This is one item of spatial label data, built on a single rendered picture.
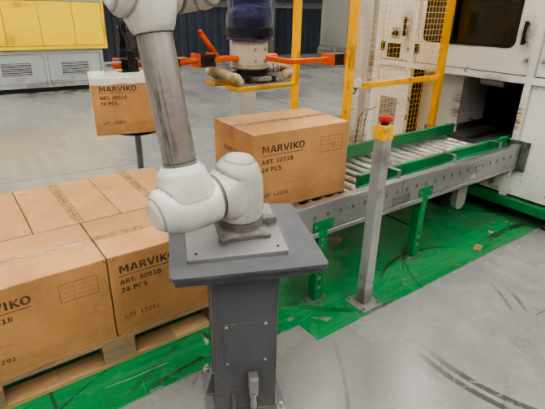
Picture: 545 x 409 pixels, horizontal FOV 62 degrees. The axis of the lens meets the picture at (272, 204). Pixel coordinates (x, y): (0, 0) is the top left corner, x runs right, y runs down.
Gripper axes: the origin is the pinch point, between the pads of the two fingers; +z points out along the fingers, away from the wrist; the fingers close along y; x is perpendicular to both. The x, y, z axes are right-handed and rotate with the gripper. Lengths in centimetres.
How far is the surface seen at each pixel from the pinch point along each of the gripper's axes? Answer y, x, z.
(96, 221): 19, 17, 73
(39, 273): -15, 48, 73
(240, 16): -5, -50, -17
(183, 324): -13, -10, 126
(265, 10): -9, -61, -20
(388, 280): -43, -129, 128
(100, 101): 142, -27, 42
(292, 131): -18, -71, 34
